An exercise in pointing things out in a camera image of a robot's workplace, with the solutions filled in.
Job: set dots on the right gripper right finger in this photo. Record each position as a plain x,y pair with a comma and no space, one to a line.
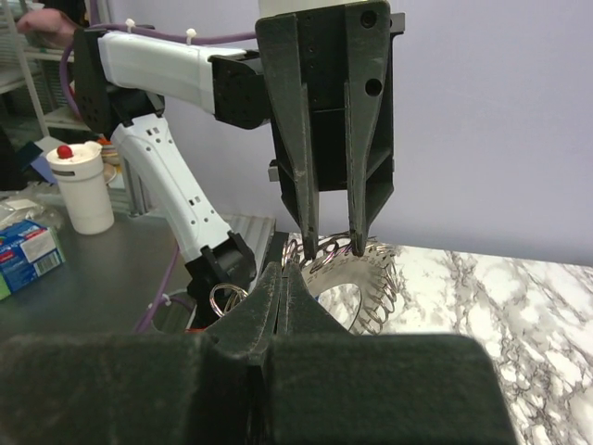
327,386

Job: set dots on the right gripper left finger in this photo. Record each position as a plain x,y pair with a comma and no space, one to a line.
201,388

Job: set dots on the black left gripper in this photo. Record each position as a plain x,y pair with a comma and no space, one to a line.
329,76

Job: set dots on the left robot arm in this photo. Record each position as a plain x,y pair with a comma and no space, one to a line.
123,75

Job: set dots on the blue green product box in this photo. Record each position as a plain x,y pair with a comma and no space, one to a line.
28,251

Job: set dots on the white cylindrical container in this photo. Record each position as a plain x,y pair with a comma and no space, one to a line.
79,171

